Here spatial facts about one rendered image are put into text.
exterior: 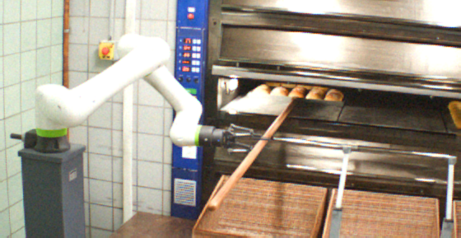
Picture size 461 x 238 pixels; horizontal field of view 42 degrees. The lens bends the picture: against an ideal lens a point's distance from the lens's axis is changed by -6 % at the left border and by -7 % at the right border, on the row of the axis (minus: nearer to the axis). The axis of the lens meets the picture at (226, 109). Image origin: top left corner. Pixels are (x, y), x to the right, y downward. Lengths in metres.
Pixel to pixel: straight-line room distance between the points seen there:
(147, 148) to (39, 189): 1.13
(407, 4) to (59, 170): 1.78
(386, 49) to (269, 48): 0.58
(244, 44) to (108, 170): 1.06
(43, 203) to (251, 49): 1.34
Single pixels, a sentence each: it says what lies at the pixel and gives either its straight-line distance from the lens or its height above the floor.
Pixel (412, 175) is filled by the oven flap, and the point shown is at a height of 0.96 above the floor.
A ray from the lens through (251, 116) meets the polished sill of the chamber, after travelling 3.24.
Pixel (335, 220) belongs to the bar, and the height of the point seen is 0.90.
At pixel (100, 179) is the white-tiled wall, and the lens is 3.64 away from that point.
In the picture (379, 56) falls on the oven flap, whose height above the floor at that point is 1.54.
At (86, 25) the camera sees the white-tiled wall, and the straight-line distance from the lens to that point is 3.50.
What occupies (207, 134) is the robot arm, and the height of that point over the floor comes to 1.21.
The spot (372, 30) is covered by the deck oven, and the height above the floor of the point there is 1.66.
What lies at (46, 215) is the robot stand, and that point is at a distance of 2.50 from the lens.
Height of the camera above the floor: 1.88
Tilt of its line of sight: 12 degrees down
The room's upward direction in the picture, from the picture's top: 3 degrees clockwise
